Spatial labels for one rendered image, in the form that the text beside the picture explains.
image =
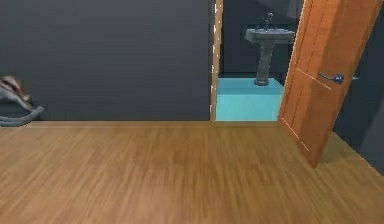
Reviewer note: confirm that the dark sink faucet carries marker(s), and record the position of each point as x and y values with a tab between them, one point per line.
267	21

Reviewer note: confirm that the brown wooden room door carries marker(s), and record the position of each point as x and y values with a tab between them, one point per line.
323	66

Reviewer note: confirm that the grey pedestal sink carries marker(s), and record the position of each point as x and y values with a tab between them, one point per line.
266	46

